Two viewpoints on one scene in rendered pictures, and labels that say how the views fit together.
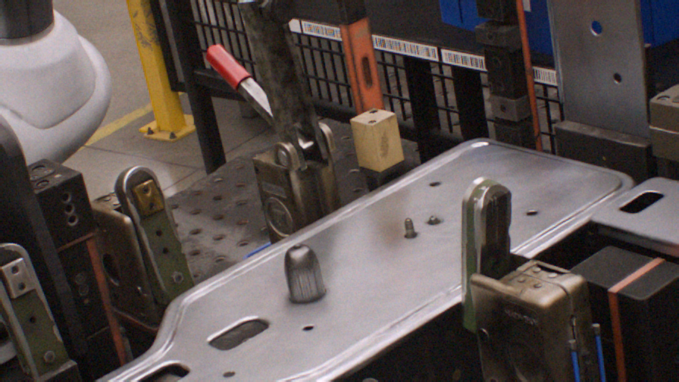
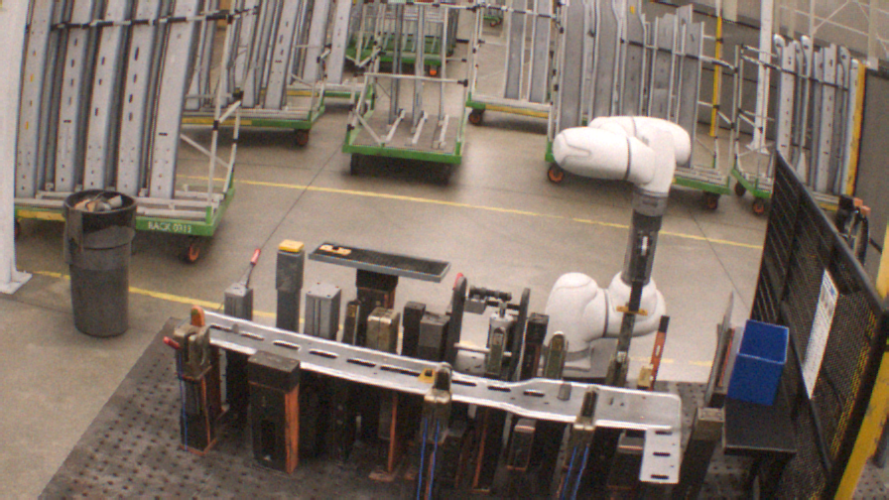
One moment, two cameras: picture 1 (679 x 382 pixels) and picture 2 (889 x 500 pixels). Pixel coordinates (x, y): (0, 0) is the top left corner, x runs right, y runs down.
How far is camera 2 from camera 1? 154 cm
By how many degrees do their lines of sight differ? 43
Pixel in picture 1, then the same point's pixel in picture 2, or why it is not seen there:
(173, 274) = (551, 372)
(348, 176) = not seen: hidden behind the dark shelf
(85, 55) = (651, 304)
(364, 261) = not seen: hidden behind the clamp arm
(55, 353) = (496, 368)
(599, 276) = (624, 441)
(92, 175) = not seen: hidden behind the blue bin
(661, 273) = (634, 450)
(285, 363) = (526, 405)
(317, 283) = (565, 395)
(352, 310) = (562, 407)
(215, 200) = (691, 391)
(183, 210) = (678, 387)
